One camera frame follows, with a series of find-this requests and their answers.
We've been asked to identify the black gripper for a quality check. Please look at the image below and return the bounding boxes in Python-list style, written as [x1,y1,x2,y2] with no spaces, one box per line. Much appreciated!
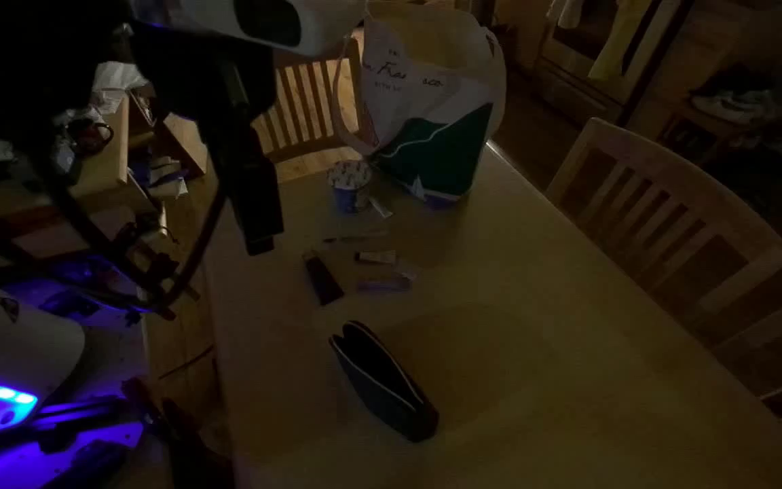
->
[134,23,283,254]

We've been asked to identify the dark tube with silver cap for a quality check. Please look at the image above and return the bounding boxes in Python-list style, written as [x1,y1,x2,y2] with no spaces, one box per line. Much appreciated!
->
[305,254,345,305]

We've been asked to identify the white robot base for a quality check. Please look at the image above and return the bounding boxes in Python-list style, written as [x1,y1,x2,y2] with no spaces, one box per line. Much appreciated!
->
[0,291,84,430]

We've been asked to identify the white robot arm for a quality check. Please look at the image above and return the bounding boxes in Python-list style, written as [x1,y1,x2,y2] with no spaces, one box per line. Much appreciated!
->
[127,0,366,254]

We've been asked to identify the white and green shopping bag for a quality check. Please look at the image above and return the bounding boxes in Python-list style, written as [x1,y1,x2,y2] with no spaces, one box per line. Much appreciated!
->
[361,0,505,205]

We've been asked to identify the light tube with black cap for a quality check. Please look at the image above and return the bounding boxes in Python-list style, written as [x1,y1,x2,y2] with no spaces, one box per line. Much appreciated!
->
[354,250,400,267]

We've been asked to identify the small purple tube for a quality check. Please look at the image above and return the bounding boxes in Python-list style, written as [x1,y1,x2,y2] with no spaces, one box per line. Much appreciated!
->
[357,275,412,292]

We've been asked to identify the black zip pouch bag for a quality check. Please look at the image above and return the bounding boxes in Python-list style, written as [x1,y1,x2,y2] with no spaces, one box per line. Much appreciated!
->
[328,320,440,443]

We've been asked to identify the wooden chair behind table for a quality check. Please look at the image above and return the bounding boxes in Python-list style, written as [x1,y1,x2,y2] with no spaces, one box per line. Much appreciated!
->
[252,32,372,163]

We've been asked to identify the small blue-white cup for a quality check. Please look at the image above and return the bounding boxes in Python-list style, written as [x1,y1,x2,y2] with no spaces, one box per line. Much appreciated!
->
[328,159,372,214]

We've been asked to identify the wooden side desk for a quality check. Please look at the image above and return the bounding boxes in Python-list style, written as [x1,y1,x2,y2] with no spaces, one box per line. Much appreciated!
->
[0,89,136,227]

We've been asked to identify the thin pen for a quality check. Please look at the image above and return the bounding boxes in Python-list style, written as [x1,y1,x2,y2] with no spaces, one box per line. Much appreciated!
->
[323,233,385,245]

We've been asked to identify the wooden chair at right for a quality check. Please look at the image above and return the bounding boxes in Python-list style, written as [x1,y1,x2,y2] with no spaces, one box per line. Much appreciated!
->
[547,113,782,455]

